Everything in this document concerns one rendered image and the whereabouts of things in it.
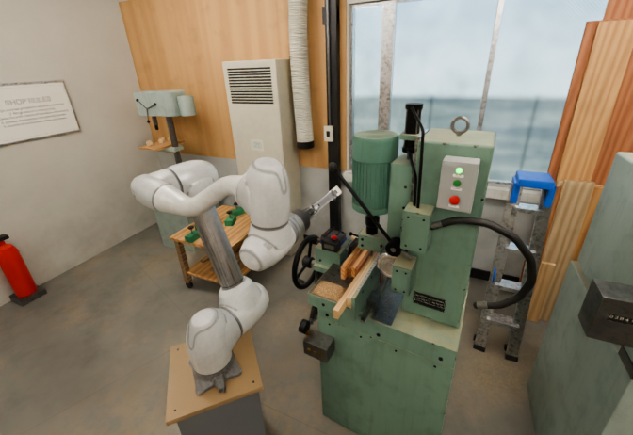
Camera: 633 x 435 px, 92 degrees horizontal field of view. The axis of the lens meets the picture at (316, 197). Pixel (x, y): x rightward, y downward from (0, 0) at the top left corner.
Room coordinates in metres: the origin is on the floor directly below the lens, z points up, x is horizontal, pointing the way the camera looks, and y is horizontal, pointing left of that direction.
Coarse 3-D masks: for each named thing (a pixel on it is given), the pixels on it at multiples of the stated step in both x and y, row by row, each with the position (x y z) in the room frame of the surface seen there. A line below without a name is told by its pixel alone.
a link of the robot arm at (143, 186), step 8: (144, 176) 1.05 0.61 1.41; (152, 176) 1.05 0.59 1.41; (160, 176) 1.05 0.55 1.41; (168, 176) 1.06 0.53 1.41; (176, 176) 1.08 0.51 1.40; (136, 184) 1.02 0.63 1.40; (144, 184) 1.00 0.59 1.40; (152, 184) 1.00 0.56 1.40; (160, 184) 1.00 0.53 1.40; (168, 184) 1.01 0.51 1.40; (176, 184) 1.06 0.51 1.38; (136, 192) 1.00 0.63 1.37; (144, 192) 0.98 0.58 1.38; (152, 192) 0.97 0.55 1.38; (144, 200) 0.97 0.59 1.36; (152, 200) 0.95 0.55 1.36; (152, 208) 0.97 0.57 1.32
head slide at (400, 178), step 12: (408, 156) 1.10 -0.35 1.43; (396, 168) 1.06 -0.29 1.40; (408, 168) 1.03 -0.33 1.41; (396, 180) 1.05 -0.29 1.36; (408, 180) 1.03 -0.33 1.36; (396, 192) 1.05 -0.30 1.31; (408, 192) 1.03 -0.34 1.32; (396, 204) 1.05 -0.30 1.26; (396, 216) 1.05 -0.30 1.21; (396, 228) 1.05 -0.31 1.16
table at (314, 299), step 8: (360, 232) 1.47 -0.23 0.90; (328, 272) 1.13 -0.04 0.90; (336, 272) 1.12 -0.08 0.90; (320, 280) 1.08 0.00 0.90; (328, 280) 1.08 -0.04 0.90; (336, 280) 1.07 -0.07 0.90; (344, 280) 1.07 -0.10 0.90; (352, 280) 1.07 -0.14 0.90; (376, 280) 1.11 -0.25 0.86; (312, 288) 1.03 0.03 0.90; (368, 288) 1.02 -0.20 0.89; (312, 296) 0.99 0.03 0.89; (320, 296) 0.98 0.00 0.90; (368, 296) 1.03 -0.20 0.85; (312, 304) 0.99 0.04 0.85; (320, 304) 0.97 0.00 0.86; (328, 304) 0.95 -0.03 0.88; (360, 304) 0.94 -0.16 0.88; (344, 312) 0.92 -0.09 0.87; (352, 312) 0.90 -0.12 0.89; (352, 320) 0.90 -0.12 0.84
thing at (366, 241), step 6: (360, 234) 1.16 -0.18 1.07; (366, 234) 1.16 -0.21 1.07; (378, 234) 1.15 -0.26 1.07; (360, 240) 1.16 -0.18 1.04; (366, 240) 1.14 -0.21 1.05; (372, 240) 1.13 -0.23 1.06; (378, 240) 1.12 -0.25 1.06; (384, 240) 1.11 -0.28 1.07; (360, 246) 1.16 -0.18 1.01; (366, 246) 1.14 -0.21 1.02; (372, 246) 1.13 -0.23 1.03; (378, 246) 1.12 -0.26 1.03; (384, 246) 1.10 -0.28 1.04
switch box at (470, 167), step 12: (456, 156) 0.92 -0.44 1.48; (444, 168) 0.88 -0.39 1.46; (456, 168) 0.86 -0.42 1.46; (468, 168) 0.85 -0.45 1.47; (444, 180) 0.88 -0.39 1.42; (468, 180) 0.85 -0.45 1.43; (444, 192) 0.88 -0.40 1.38; (456, 192) 0.86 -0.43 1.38; (468, 192) 0.84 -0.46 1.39; (444, 204) 0.87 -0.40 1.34; (456, 204) 0.86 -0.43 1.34; (468, 204) 0.84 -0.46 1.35
